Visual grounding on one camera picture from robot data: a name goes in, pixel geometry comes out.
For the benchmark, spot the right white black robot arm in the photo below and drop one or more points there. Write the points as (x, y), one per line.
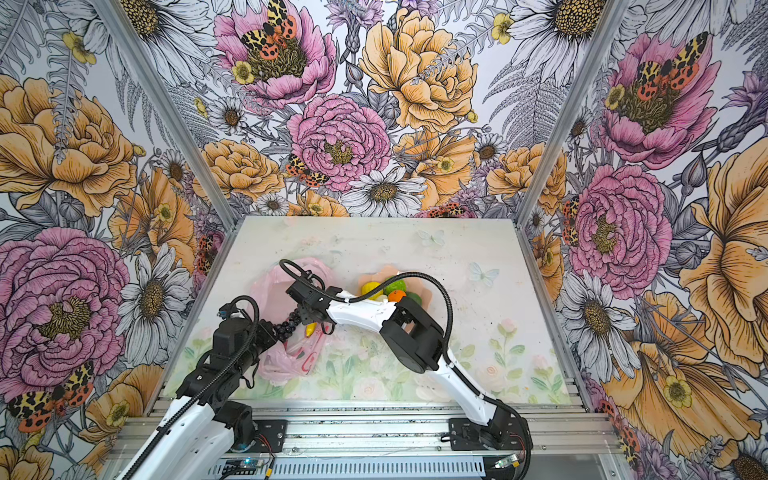
(420, 344)

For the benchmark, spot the right aluminium corner post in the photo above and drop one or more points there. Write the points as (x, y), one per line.
(606, 31)

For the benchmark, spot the orange fake tangerine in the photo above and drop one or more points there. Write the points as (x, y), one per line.
(396, 295)

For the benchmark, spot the aluminium mounting rail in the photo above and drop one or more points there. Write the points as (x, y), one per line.
(368, 428)

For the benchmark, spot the left green circuit board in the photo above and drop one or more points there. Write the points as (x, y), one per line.
(246, 466)

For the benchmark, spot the bright green fake lime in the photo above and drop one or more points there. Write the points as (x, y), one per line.
(398, 285)

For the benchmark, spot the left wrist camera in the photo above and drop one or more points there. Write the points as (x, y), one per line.
(226, 311)

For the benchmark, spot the right green circuit board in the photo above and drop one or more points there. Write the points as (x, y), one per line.
(510, 461)

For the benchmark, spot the left aluminium corner post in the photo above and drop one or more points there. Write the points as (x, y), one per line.
(118, 25)

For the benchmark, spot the yellow fake lemon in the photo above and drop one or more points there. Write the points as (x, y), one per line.
(372, 287)

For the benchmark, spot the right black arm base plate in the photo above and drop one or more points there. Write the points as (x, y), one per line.
(464, 435)

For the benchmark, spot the black fake grape bunch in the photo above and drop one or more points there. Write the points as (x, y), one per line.
(284, 331)

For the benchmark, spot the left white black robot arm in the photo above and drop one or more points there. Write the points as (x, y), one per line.
(203, 423)

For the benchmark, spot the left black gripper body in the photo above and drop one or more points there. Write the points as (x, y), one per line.
(261, 339)

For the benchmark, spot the aluminium corner post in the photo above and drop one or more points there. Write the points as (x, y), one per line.
(606, 31)
(118, 25)

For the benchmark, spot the green circuit board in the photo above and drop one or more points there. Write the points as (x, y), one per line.
(510, 461)
(246, 466)

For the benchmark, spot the pink plastic bag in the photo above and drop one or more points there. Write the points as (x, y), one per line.
(296, 358)

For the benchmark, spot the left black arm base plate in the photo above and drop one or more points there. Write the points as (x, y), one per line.
(263, 436)

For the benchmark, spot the dark green fake avocado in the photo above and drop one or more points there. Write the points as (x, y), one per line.
(414, 297)

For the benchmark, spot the white slotted cable duct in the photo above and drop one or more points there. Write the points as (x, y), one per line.
(383, 467)

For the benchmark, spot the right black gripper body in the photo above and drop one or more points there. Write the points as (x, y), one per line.
(306, 314)

